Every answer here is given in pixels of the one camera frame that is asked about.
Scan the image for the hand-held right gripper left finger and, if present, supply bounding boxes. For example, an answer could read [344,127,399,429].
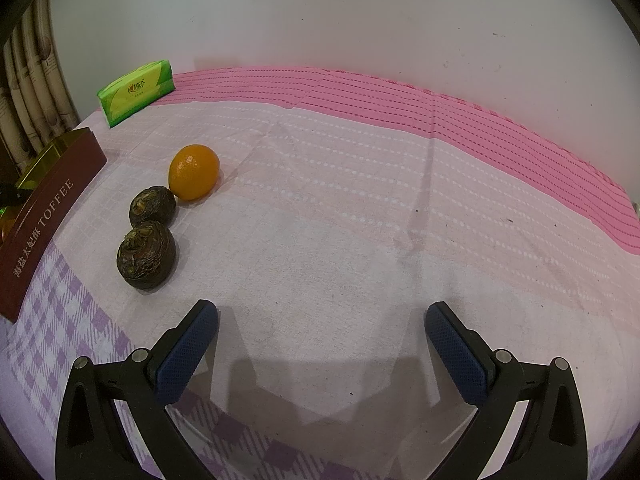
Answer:
[54,300,219,480]

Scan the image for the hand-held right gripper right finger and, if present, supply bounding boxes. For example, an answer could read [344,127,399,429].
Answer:
[424,301,589,480]

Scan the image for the dark wrinkled round fruit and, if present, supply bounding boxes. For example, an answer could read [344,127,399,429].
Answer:
[116,221,178,291]
[129,186,177,228]

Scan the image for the small orange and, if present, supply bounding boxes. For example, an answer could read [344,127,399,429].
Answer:
[168,144,221,204]

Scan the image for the gold tin box maroon sides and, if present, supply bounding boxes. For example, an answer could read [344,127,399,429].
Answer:
[0,127,108,323]

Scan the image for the pink and purple checked cloth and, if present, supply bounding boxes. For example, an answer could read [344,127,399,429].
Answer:
[0,65,640,480]

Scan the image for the green tissue pack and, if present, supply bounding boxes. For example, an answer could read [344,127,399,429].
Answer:
[96,60,176,128]

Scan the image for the beige patterned curtain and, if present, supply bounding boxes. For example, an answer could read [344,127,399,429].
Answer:
[0,0,81,171]

